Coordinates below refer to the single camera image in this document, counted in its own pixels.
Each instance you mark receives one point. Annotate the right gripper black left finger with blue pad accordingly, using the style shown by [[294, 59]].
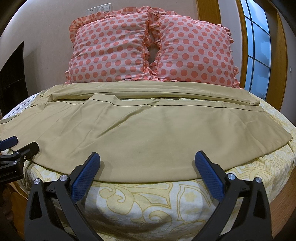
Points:
[[42, 221]]

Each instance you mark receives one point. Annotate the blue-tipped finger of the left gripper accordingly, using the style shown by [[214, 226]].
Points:
[[8, 143]]

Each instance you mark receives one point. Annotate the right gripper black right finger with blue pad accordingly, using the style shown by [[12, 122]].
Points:
[[253, 221]]

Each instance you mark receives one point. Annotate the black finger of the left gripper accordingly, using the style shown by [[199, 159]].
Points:
[[26, 152]]

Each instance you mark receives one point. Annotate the yellow floral bed sheet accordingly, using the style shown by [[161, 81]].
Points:
[[171, 210]]

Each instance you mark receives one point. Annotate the left pink polka-dot pillow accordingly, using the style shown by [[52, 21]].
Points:
[[111, 46]]

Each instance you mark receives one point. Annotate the pink polka-dot pillow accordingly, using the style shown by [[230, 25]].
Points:
[[111, 46], [191, 50]]

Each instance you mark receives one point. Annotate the blue glass window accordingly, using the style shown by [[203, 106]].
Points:
[[259, 49]]

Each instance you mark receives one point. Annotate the right pink polka-dot pillow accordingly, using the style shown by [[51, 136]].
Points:
[[191, 50]]

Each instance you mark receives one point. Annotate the white wall switch panel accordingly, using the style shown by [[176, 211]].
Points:
[[102, 8]]

